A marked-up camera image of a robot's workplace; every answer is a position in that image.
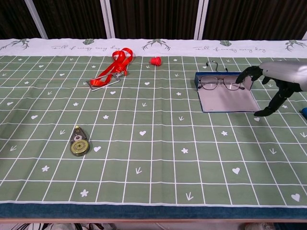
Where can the white partition post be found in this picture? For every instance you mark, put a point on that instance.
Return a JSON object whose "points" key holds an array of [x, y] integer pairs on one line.
{"points": [[108, 19], [305, 36], [201, 19], [36, 19]]}

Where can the olive correction tape dispenser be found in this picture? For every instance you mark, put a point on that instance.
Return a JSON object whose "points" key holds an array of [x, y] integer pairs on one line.
{"points": [[79, 146]]}

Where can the thin-rimmed eyeglasses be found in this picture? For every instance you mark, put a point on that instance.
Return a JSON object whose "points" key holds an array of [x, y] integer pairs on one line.
{"points": [[211, 83]]}

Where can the blue white marker pen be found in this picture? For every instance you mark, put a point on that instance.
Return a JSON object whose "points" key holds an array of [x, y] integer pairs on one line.
{"points": [[304, 112]]}

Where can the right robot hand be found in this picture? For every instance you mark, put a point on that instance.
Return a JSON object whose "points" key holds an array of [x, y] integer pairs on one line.
{"points": [[285, 72]]}

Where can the green grid tablecloth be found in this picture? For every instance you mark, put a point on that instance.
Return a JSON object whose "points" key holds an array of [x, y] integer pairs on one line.
{"points": [[153, 119]]}

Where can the small red plastic cap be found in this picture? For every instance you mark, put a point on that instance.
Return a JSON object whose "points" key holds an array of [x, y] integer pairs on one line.
{"points": [[155, 61]]}

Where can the blue floral glasses case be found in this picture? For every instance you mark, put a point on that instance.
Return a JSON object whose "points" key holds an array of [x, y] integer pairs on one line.
{"points": [[225, 100]]}

